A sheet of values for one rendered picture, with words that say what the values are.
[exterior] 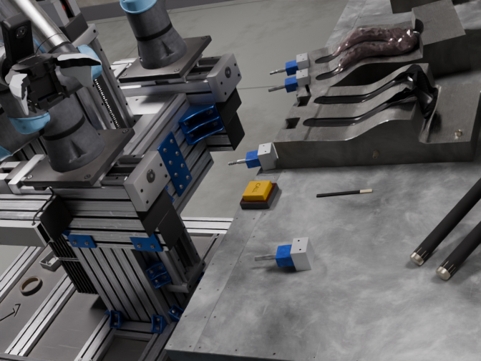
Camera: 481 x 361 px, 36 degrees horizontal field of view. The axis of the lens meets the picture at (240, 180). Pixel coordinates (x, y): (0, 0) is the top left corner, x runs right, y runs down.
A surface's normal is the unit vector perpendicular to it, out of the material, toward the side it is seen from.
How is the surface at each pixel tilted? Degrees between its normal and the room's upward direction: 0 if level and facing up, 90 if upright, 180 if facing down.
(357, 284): 0
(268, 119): 0
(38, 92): 90
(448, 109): 0
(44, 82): 90
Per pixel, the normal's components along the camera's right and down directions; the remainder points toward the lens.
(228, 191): -0.31, -0.78
